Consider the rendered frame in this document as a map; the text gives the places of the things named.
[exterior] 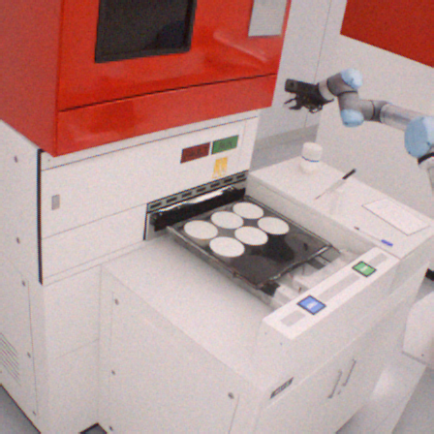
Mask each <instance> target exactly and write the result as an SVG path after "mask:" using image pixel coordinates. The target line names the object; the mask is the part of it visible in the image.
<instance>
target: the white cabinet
mask: <svg viewBox="0 0 434 434"><path fill-rule="evenodd" d="M429 264H430V261H428V262H427V263H425V264H424V265H423V266H422V267H421V268H420V269H419V270H417V271H416V272H415V273H414V274H413V275H412V277H410V278H409V279H408V280H406V281H405V282H404V283H402V284H401V285H400V286H399V287H398V288H397V289H396V290H394V291H393V292H392V293H390V294H389V295H387V298H386V299H384V300H383V302H381V303H380V304H379V305H377V306H376V307H375V308H373V309H372V310H371V311H370V312H368V313H367V314H366V315H364V316H363V317H362V318H360V319H359V320H358V321H357V322H356V323H355V324H354V325H353V326H352V327H351V328H349V329H348V330H347V331H345V332H344V333H343V334H341V335H340V336H339V337H337V338H336V339H335V340H334V341H332V342H331V343H330V344H328V345H327V346H326V347H324V348H323V349H322V350H320V351H319V352H318V353H317V354H315V355H314V356H312V357H311V358H310V359H308V360H307V361H306V362H304V363H303V364H302V365H300V366H299V367H298V368H297V369H296V370H295V371H294V372H292V373H291V374H290V375H288V376H287V377H286V378H284V379H283V380H282V381H279V382H278V383H276V384H274V385H273V386H272V387H270V388H269V389H267V390H266V391H265V392H263V393H260V392H259V391H257V389H256V388H254V387H252V386H251V385H250V384H248V383H247V382H246V381H245V380H244V379H241V378H240V377H239V376H237V375H236V374H235V373H234V372H233V371H231V369H230V368H229V367H227V366H225V365H224V364H223V363H221V362H220V361H219V360H218V359H216V358H215V357H214V356H213V355H210V354H209V353H208V352H207V351H205V350H204V349H203V348H202V347H201V346H199V345H198V344H197V343H196V342H194V341H193V340H192V339H190V338H188V337H187V336H186V335H185V334H183V333H182V332H181V331H180V330H179V329H177V328H176V327H174V326H173V325H171V324H170V322H169V321H168V320H166V319H165V318H164V317H163V316H162V315H160V314H159V313H158V312H157V311H155V310H154V309H153V308H152V307H151V306H149V305H148V304H147V303H146V302H143V301H142V300H141V299H140V298H139V297H137V296H136V295H135V294H133V293H132V292H131V291H130V290H129V289H127V288H126V287H125V285H124V284H122V283H121V282H120V281H119V280H118V279H116V278H115V277H114V276H113V275H111V274H110V273H109V272H108V271H107V270H105V269H104V268H103V267H102V275H101V291H100V296H101V307H100V323H99V325H100V338H99V349H100V353H99V384H98V389H99V399H98V408H99V413H98V423H99V425H100V426H102V427H103V428H104V429H105V432H106V433H107V434H334V433H335V432H336V431H337V430H338V429H339V428H341V427H342V426H343V425H344V424H345V423H346V422H347V421H348V420H349V419H350V418H351V417H352V416H353V415H354V414H355V413H356V412H357V411H358V410H359V409H360V408H361V407H362V406H363V405H364V404H365V403H366V402H367V401H368V400H369V399H370V396H371V395H372V393H373V390H374V388H375V386H376V385H377V384H378V382H379V380H380V378H381V376H382V373H383V371H384V368H385V366H386V364H387V362H388V359H389V356H390V354H391V352H392V349H393V347H394V344H395V342H396V341H397V338H398V336H399V334H400V331H401V329H402V326H403V325H404V323H405V320H406V316H407V314H408V312H409V311H410V309H411V307H412V305H413V302H414V300H415V298H416V295H417V293H418V290H419V287H420V284H421V282H422V280H423V277H424V275H425V273H426V270H427V268H428V266H429Z"/></svg>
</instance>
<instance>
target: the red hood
mask: <svg viewBox="0 0 434 434"><path fill-rule="evenodd" d="M291 5H292V0H0V118H1V119H2V120H3V121H4V122H5V123H7V124H8V125H10V126H12V127H13V128H14V129H16V130H17V131H18V132H19V133H21V134H22V135H23V136H25V137H27V138H28V139H30V140H31V141H32V142H33V143H35V144H36V145H38V146H39V148H41V149H42V150H44V151H45V152H47V153H48V154H49V155H50V156H52V157H53V158H55V157H59V156H63V155H67V154H72V153H76V152H78V151H80V150H84V149H87V148H92V147H96V146H101V145H105V144H110V143H114V142H115V141H118V140H125V139H130V138H134V137H139V136H143V135H147V134H153V133H157V132H158V131H162V130H166V129H170V128H174V127H179V126H183V125H188V124H193V123H197V122H202V121H205V120H210V119H215V118H220V117H224V116H228V115H233V114H237V113H242V112H246V111H251V110H255V109H263V108H267V107H272V103H273V98H274V93H275V88H276V79H277V76H278V71H279V66H280V61H281V57H282V52H283V49H282V47H283V44H284V40H285V36H286V31H287V27H288V23H287V22H288V18H289V14H290V10H291Z"/></svg>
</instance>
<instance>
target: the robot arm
mask: <svg viewBox="0 0 434 434"><path fill-rule="evenodd" d="M285 82H286V84H285V91H286V92H290V93H291V95H290V96H289V97H288V98H287V99H286V101H285V102H284V104H283V106H282V108H283V109H287V110H292V111H295V112H301V110H300V109H301V108H302V107H305V108H307V109H309V110H308V111H310V112H311V113H312V114H314V113H316V112H318V111H320V110H323V106H324V105H326V104H328V103H330V102H334V98H337V101H338V107H339V112H340V115H341V118H342V123H343V125H344V126H346V127H347V128H353V127H357V126H360V125H362V124H363V122H364V121H370V122H379V123H381V124H384V125H388V126H390V127H393V128H396V129H399V130H400V131H402V132H405V136H404V146H405V149H406V151H407V152H408V153H409V154H411V156H413V157H415V158H417V161H418V166H419V168H420V169H422V170H424V171H425V172H426V176H427V179H428V183H429V186H430V190H431V193H432V197H433V200H434V117H431V116H430V115H428V114H424V113H421V112H417V111H413V110H409V109H405V108H402V107H400V106H396V105H393V104H392V103H391V102H387V101H376V100H362V99H360V98H359V95H358V88H359V87H360V86H362V83H363V77H362V74H361V72H360V71H359V70H358V69H357V68H354V67H353V68H349V69H347V70H342V71H341V72H339V73H337V74H335V75H333V76H329V77H327V78H325V79H323V80H322V81H320V82H318V83H317V84H313V83H309V82H304V81H299V80H294V79H289V78H287V79H286V81H285ZM319 106H321V107H320V108H319ZM310 109H311V110H310ZM315 109H317V111H315V112H313V111H312V110H315Z"/></svg>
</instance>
